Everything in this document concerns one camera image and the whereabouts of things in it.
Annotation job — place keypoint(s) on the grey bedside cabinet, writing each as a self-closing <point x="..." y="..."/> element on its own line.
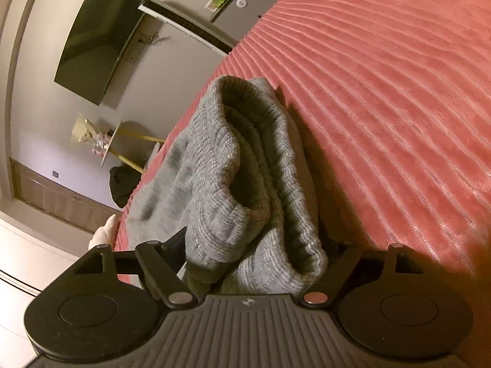
<point x="237" y="17"/>

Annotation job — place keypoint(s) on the cream pillow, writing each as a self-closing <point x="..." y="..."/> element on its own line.
<point x="106" y="234"/>

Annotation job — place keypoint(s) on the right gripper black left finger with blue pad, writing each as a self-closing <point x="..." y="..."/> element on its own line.
<point x="160" y="263"/>

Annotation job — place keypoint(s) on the red ribbed bed blanket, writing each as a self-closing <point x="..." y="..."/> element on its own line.
<point x="391" y="99"/>

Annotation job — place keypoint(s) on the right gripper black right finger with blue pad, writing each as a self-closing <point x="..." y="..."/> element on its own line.
<point x="342" y="260"/>

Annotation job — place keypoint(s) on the black wall television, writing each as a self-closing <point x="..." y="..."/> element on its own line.
<point x="95" y="45"/>

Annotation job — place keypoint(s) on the wrapped flower bouquet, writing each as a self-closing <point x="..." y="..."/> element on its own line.
<point x="85" y="132"/>

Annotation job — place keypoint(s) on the black bag on floor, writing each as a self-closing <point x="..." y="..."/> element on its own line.
<point x="123" y="180"/>

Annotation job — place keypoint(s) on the yellow legged side table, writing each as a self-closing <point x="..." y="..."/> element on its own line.
<point x="132" y="144"/>

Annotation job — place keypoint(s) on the white tower fan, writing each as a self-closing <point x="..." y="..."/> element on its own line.
<point x="187" y="25"/>

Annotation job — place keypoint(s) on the wooden door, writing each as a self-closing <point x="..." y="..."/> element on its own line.
<point x="58" y="201"/>

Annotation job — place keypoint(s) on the grey knit pants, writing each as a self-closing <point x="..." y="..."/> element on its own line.
<point x="237" y="182"/>

